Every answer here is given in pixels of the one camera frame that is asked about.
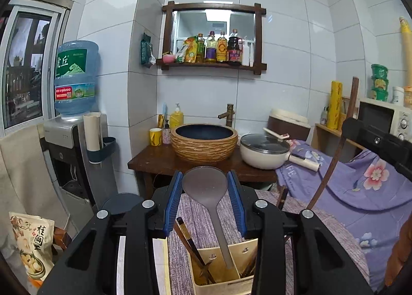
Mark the white rice paddle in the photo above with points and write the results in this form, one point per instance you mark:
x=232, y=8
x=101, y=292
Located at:
x=275, y=134

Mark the white jar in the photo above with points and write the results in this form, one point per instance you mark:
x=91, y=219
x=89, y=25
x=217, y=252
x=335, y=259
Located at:
x=398, y=95

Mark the white pan with glass lid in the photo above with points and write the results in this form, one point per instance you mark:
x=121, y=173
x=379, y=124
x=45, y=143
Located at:
x=260, y=156

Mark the window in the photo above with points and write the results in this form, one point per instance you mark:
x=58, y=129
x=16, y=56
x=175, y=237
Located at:
x=29, y=73

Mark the small pink pump bottle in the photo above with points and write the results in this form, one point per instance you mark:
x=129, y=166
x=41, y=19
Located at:
x=166, y=135

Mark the cream plastic utensil holder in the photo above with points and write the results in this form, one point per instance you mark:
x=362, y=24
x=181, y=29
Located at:
x=225, y=287

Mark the pale yellow rolled sheet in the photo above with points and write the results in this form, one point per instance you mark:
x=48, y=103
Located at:
x=405, y=34

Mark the wooden side shelf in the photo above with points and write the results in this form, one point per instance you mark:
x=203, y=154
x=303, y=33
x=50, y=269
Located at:
x=325, y=140

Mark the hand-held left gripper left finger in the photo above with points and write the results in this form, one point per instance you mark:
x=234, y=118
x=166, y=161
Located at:
x=172, y=205

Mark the wooden framed mirror shelf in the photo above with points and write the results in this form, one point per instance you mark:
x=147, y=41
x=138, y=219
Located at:
x=212, y=6

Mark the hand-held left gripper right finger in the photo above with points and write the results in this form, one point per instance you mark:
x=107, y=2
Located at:
x=238, y=205

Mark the dark soy sauce bottle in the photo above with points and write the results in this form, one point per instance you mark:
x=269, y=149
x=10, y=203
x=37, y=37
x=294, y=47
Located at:
x=234, y=52

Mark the brass faucet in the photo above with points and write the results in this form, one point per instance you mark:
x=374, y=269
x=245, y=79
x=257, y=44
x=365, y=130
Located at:
x=229, y=114

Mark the metal spoon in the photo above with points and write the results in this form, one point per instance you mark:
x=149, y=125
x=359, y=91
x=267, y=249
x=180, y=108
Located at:
x=206, y=185

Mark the green yellow sachet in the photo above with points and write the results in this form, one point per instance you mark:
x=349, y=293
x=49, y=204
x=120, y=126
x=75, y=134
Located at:
x=180, y=55

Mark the dark blue cup holder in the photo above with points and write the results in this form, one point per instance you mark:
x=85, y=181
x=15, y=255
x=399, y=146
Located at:
x=103, y=151

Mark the printed snack bag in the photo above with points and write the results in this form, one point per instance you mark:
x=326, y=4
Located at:
x=32, y=246

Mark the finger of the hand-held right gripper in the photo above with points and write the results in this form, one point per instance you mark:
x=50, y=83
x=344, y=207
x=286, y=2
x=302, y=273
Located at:
x=363, y=135

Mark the glass jar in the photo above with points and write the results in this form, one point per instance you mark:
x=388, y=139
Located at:
x=346, y=108

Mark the pink bowl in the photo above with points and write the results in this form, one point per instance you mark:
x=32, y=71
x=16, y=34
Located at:
x=168, y=58

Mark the purple striped table mat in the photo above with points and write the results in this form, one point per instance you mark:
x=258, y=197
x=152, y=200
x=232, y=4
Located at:
x=206, y=227

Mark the brown wooden chopstick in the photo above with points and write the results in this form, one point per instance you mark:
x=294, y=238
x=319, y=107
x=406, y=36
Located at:
x=253, y=258
x=190, y=254
x=249, y=264
x=331, y=163
x=196, y=253

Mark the yellow soap dispenser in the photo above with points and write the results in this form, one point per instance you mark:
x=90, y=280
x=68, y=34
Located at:
x=177, y=119

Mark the yellow mug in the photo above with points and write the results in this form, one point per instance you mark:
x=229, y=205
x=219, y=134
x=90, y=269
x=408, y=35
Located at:
x=155, y=137

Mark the wooden stool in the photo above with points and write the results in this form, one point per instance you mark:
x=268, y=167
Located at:
x=62, y=238

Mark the yellow wrap roll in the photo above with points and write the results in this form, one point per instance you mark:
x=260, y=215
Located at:
x=334, y=105

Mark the blue water bottle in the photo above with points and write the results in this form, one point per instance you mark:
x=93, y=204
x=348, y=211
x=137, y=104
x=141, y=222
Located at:
x=75, y=82

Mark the purple floral cloth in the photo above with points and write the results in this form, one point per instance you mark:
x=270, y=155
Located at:
x=354, y=192

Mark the white microwave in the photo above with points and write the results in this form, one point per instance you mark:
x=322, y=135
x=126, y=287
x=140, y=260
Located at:
x=376, y=114

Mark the red yellow label bottle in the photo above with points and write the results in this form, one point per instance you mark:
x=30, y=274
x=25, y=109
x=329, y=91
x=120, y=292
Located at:
x=221, y=50

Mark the woven pattern basin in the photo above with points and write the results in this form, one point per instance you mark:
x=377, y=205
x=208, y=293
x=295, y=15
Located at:
x=204, y=150

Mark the dark wooden washstand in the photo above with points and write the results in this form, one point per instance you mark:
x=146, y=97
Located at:
x=154, y=161

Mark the green hanging packet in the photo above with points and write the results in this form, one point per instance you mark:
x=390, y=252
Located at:
x=147, y=50

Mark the person's right hand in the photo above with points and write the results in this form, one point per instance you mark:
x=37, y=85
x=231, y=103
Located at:
x=400, y=250

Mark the blue toothbrush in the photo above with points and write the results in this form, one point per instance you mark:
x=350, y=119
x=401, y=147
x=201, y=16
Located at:
x=164, y=111

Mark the purple label bottle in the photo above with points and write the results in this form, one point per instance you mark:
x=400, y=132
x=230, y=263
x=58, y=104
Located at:
x=210, y=52

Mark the grey water dispenser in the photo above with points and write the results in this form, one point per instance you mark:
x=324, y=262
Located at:
x=64, y=160

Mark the yellow oil pouch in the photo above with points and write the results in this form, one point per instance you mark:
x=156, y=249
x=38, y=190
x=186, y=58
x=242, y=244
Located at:
x=190, y=50

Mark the small clear bottle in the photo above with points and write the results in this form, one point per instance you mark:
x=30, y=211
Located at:
x=323, y=116

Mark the brown white rice cooker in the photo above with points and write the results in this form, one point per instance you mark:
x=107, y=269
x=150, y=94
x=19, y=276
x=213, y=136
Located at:
x=286, y=123

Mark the white squeeze bottle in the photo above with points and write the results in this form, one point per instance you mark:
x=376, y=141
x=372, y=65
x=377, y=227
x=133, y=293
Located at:
x=247, y=55

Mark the dark round object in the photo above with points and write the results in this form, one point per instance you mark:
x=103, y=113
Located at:
x=124, y=201

